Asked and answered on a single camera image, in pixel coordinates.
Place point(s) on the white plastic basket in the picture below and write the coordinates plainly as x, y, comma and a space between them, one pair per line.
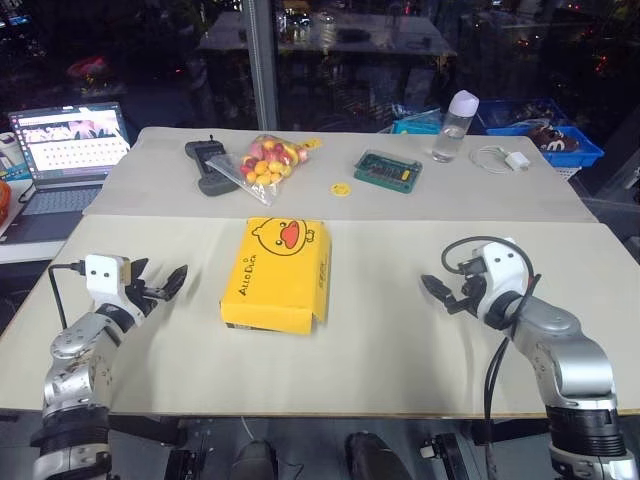
567, 172

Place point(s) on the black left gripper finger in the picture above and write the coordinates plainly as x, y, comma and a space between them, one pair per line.
172, 283
140, 269

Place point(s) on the large blue plastic bin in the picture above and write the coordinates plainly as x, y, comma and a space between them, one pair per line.
585, 150

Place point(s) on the green screwdriver bit case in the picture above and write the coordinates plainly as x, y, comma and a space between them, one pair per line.
388, 171

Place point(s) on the clear bag of colourful balls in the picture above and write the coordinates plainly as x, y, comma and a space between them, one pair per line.
267, 160

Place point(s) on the open grey laptop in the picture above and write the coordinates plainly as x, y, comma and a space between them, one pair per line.
65, 165

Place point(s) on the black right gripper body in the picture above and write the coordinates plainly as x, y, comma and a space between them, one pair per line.
472, 295

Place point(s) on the small blue plastic bin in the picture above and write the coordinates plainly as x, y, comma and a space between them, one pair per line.
417, 122

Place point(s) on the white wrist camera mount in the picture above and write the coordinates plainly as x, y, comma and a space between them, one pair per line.
502, 280
104, 277

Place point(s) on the yellow duck cardboard box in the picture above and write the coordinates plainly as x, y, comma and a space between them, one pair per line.
280, 272

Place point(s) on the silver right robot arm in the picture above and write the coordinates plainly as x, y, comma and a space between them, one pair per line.
565, 350

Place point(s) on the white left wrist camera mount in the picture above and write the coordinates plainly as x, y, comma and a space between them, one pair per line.
104, 277

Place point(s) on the black bracket under table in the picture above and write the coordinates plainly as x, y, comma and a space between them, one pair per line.
442, 455

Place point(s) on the black handheld controller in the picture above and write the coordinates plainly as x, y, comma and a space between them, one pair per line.
207, 160

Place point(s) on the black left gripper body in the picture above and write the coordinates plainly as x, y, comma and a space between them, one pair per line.
140, 296

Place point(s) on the orange round object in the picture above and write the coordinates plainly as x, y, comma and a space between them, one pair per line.
4, 200

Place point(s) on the grey window frame post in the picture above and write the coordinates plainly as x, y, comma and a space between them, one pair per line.
262, 65

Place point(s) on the brown plush toy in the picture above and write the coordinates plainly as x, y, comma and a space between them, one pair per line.
552, 136

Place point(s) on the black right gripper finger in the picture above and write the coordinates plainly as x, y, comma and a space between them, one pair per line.
436, 287
472, 266

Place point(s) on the round yellow duck badge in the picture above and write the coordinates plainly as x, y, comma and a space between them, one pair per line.
339, 189

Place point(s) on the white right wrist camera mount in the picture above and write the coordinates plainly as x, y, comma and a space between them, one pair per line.
502, 280

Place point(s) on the clear bottle with lilac cap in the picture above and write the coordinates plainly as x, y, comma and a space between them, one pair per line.
452, 130

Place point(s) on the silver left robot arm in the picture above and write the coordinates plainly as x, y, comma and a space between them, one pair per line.
75, 350

